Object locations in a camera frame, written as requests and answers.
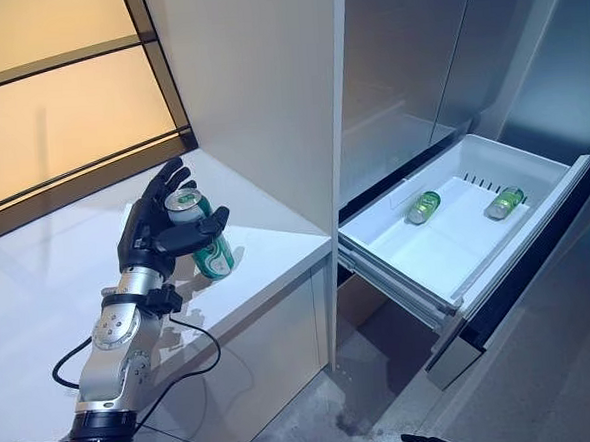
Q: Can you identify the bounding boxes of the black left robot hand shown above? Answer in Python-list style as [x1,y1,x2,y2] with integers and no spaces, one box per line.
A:
[110,154,234,284]

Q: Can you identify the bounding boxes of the green drink can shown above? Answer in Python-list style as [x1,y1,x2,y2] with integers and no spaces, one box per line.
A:
[481,185,527,220]
[404,190,444,225]
[164,186,236,282]

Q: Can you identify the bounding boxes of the white fridge drawer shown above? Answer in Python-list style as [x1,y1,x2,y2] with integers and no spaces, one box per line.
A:
[330,126,590,397]

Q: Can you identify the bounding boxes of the stainless steel fridge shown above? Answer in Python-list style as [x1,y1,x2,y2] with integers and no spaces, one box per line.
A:
[329,0,590,214]

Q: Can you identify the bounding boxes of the white counter cabinet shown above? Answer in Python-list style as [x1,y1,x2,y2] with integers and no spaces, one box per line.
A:
[0,141,348,442]

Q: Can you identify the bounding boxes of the dark framed window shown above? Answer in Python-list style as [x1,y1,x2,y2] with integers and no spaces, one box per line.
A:
[0,0,205,246]

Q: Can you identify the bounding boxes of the white tall cabinet panel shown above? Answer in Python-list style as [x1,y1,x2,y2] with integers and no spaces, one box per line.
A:
[140,0,370,383]

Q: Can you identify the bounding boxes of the grey tall side panel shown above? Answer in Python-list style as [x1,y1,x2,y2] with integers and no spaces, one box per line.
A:
[484,0,590,170]

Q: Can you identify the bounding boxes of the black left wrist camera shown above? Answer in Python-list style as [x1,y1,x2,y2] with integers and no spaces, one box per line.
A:
[146,283,185,319]

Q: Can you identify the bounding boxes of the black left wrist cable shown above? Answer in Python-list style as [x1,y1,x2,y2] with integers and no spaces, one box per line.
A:
[49,311,227,438]

